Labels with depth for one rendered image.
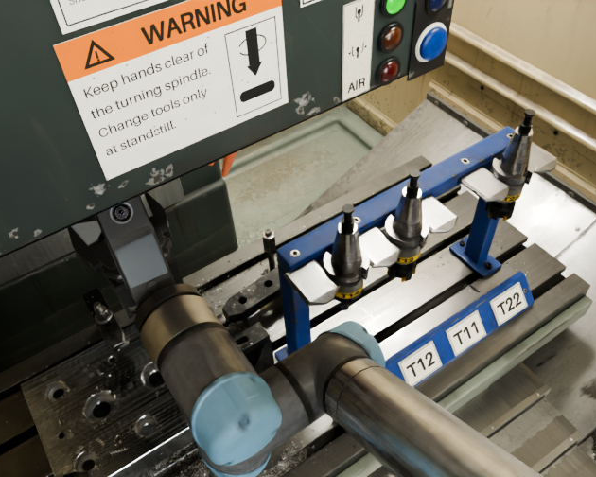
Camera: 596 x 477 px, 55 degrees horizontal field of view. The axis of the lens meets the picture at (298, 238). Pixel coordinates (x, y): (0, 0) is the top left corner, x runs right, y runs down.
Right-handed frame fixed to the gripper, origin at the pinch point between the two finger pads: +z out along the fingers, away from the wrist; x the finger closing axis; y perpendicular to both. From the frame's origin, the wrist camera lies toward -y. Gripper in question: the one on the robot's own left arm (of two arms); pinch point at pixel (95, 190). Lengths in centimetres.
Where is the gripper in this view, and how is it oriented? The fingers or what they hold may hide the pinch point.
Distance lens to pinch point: 71.6
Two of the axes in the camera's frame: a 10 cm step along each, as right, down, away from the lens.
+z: -5.6, -6.2, 5.5
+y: 0.3, 6.5, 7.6
